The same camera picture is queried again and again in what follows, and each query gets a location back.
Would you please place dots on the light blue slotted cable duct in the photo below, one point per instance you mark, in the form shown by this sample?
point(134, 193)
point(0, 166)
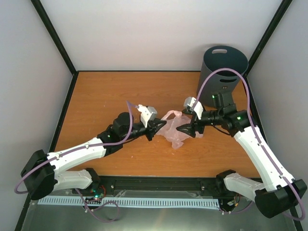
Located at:
point(129, 202)

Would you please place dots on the black frame post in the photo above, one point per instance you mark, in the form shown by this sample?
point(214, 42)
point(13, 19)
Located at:
point(53, 34)
point(280, 12)

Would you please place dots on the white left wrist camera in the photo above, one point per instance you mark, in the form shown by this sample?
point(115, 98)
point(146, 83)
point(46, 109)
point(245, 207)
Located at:
point(148, 113)

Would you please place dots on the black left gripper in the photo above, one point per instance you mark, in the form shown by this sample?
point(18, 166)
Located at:
point(157, 124)

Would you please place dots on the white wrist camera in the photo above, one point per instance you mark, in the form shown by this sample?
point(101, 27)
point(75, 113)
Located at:
point(148, 113)
point(193, 105)

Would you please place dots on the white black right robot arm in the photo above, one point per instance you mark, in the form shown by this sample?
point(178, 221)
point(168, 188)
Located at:
point(278, 191)

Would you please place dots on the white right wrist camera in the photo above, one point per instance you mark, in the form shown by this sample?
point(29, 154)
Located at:
point(193, 105)

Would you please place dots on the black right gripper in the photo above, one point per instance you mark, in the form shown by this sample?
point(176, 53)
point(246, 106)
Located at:
point(190, 126)

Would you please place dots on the small green-lit circuit board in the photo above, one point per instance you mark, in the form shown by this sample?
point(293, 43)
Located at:
point(98, 199)

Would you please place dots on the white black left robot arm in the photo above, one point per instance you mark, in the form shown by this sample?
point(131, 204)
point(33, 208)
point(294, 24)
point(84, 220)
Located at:
point(48, 172)

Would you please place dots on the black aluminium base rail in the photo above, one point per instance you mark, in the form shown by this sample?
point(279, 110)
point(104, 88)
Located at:
point(156, 184)

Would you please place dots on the black right frame post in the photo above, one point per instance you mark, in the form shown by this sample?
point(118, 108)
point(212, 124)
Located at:
point(280, 12)

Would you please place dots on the black left frame post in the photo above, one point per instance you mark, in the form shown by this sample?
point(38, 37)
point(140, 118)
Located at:
point(53, 34)

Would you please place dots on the pink plastic trash bag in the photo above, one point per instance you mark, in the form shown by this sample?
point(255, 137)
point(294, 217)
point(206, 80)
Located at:
point(175, 119)

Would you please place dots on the dark grey trash bin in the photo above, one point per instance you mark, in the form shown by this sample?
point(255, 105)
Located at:
point(215, 58)

